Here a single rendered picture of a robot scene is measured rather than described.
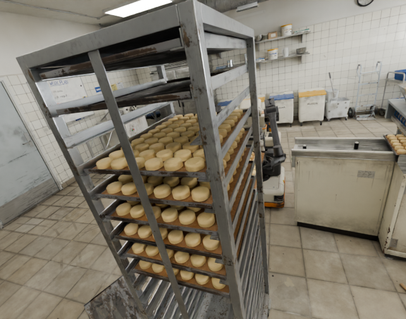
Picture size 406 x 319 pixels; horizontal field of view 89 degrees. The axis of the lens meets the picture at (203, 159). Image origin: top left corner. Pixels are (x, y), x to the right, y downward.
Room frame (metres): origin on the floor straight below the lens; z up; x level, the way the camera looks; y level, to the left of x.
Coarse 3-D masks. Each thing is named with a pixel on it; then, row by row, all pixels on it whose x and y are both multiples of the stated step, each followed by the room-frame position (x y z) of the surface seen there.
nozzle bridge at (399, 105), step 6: (390, 102) 1.66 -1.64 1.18; (396, 102) 1.62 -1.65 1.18; (402, 102) 1.59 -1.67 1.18; (390, 108) 1.69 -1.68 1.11; (396, 108) 1.50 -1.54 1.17; (402, 108) 1.45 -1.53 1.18; (390, 114) 1.68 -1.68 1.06; (396, 114) 1.66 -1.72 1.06; (402, 114) 1.36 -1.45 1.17; (396, 120) 1.55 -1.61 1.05; (402, 126) 1.42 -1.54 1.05
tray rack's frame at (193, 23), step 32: (192, 0) 0.39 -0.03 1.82; (96, 32) 0.48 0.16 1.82; (128, 32) 0.45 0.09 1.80; (160, 32) 0.43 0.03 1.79; (192, 32) 0.39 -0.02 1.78; (224, 32) 0.61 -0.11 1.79; (32, 64) 0.57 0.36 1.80; (64, 64) 0.67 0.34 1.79; (96, 64) 0.50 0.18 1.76; (192, 64) 0.40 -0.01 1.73; (64, 128) 0.60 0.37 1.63; (128, 160) 0.50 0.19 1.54; (224, 192) 0.39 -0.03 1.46; (224, 224) 0.39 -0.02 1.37; (224, 256) 0.40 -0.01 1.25
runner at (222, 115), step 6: (246, 90) 0.88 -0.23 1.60; (240, 96) 0.78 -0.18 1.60; (246, 96) 0.87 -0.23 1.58; (234, 102) 0.68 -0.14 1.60; (240, 102) 0.77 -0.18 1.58; (228, 108) 0.61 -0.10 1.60; (234, 108) 0.67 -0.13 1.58; (222, 114) 0.55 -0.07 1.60; (228, 114) 0.61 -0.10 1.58; (222, 120) 0.54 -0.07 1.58; (198, 138) 0.44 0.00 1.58; (192, 144) 0.41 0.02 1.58; (198, 144) 0.41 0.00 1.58
